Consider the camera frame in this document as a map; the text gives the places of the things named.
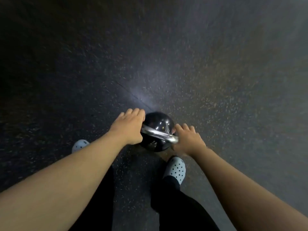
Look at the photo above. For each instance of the person's white clog shoe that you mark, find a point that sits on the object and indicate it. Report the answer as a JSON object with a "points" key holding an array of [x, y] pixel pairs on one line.
{"points": [[176, 169], [79, 144]]}

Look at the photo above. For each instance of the person's left white clog shoe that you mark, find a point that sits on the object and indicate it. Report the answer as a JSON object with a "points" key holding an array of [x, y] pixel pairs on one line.
{"points": [[79, 144]]}

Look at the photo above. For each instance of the person's black trousers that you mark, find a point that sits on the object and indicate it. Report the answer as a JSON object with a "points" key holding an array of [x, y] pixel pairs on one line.
{"points": [[178, 209]]}

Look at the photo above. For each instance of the person's right white clog shoe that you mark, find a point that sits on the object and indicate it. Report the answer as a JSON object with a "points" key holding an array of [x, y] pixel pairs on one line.
{"points": [[176, 169]]}

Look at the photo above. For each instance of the person's left hand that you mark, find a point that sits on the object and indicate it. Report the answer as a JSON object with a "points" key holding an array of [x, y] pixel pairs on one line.
{"points": [[130, 127]]}

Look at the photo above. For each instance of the person's right forearm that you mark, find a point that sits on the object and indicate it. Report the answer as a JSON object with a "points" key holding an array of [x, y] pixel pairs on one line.
{"points": [[245, 194]]}

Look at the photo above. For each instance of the person's right hand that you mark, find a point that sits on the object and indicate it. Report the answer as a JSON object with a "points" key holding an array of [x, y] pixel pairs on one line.
{"points": [[189, 141]]}

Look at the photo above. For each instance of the person's left forearm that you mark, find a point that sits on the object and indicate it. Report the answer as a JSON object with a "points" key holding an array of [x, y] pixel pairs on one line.
{"points": [[60, 180]]}

